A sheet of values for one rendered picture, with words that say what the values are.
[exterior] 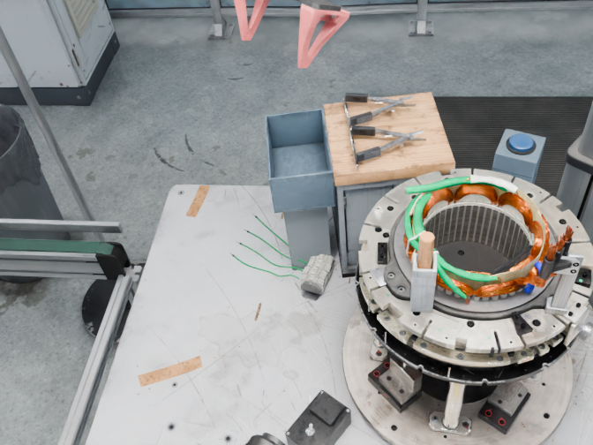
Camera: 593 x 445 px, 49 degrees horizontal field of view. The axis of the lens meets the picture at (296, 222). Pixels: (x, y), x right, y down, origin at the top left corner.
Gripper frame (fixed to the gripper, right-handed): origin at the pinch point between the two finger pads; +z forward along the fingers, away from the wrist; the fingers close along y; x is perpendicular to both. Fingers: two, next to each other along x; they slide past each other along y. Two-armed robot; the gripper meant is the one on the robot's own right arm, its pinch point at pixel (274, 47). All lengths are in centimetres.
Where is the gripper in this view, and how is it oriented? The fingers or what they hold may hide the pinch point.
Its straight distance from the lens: 81.5
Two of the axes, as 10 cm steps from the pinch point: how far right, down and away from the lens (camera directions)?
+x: 6.4, -1.9, 7.4
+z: -2.6, 8.6, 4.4
